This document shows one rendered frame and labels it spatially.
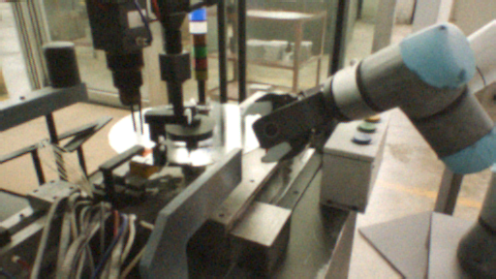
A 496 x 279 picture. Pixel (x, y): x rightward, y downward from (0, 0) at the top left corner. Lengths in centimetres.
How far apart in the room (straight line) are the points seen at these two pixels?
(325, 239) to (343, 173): 15
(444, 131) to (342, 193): 44
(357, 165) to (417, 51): 44
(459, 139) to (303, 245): 41
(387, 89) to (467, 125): 10
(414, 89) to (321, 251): 43
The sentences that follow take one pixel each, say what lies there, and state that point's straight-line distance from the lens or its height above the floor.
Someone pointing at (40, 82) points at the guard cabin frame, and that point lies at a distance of 186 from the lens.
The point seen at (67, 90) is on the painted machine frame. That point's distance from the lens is 84.
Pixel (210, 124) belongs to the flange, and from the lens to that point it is 81.
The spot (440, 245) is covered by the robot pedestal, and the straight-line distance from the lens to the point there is 90.
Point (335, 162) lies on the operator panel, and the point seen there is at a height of 87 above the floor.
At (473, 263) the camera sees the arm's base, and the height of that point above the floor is 77.
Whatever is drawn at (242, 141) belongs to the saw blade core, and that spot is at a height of 95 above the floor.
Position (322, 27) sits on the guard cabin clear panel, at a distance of 113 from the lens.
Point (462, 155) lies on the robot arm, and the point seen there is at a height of 106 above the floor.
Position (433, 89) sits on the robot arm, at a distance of 48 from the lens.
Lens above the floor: 128
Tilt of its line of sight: 25 degrees down
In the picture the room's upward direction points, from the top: straight up
